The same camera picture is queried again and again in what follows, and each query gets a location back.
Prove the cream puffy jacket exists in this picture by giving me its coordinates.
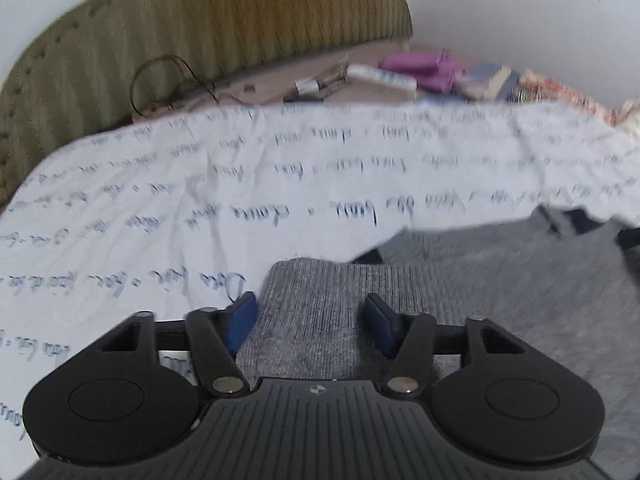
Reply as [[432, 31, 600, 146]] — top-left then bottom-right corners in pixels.
[[616, 99, 640, 133]]

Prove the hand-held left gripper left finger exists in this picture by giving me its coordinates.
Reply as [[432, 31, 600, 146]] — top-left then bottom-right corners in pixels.
[[95, 290, 259, 398]]

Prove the purple cloth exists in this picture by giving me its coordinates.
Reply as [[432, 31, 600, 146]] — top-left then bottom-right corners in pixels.
[[378, 49, 467, 94]]

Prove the beige bed sheet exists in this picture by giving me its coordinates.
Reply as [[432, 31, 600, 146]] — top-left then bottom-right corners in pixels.
[[132, 40, 501, 121]]

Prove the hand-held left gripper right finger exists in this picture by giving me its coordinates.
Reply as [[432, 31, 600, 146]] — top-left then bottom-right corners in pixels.
[[363, 293, 537, 397]]

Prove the grey knit sweater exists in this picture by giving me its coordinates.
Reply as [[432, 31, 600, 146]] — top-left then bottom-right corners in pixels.
[[235, 205, 640, 480]]

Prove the black cable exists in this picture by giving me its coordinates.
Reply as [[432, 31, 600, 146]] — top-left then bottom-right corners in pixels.
[[131, 54, 218, 112]]

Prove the white script-printed quilt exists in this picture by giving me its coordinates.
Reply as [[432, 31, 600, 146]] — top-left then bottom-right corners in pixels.
[[0, 100, 640, 461]]

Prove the olive green padded headboard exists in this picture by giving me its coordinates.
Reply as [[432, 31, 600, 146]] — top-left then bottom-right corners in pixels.
[[0, 0, 415, 206]]

